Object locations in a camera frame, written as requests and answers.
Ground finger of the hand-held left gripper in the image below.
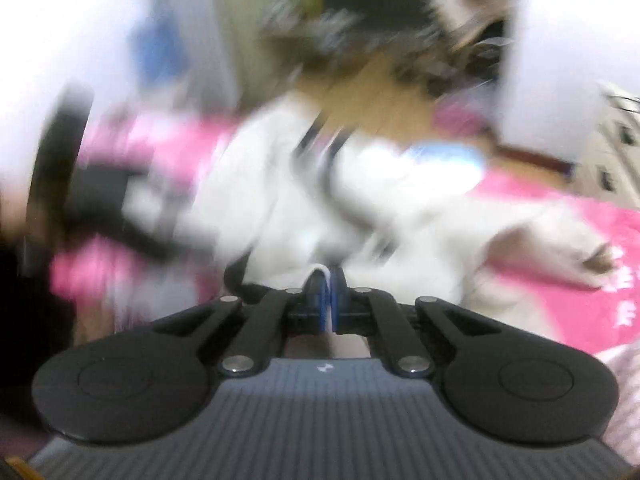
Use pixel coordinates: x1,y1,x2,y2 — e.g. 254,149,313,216
100,220,176,263

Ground pile of cream coats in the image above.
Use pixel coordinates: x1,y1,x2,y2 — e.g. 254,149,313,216
430,0,516,51

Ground cream nightstand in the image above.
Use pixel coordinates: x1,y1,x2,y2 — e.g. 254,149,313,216
580,80,640,206

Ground blue water jug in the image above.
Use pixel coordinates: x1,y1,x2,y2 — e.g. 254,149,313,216
130,15,191,86

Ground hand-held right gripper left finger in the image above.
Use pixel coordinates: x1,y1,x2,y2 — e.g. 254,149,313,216
152,267,331,378

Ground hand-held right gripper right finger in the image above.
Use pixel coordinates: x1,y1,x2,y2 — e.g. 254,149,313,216
331,266,503,378

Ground pink floral blanket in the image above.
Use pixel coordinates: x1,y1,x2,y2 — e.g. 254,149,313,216
50,110,640,356

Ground cream zip jacket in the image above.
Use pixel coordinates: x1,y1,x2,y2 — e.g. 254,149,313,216
125,95,616,321

